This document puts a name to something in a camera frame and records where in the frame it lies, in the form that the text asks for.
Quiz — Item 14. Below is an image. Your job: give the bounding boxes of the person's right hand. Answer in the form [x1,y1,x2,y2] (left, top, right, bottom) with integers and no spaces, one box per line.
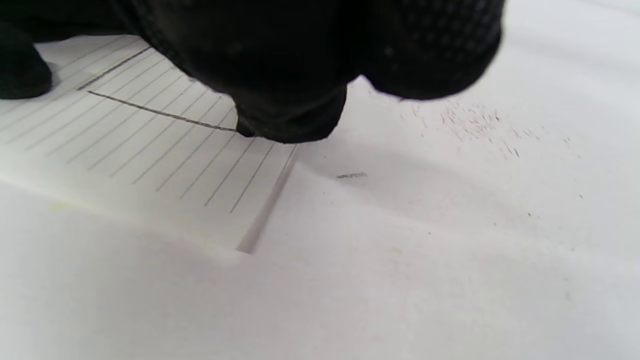
[111,0,507,145]

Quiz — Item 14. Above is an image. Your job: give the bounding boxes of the lined white paper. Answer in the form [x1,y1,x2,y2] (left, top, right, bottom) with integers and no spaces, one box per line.
[0,34,301,255]

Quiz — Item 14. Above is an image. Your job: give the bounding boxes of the person's left hand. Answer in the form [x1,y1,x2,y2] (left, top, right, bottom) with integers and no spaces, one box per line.
[0,0,151,100]

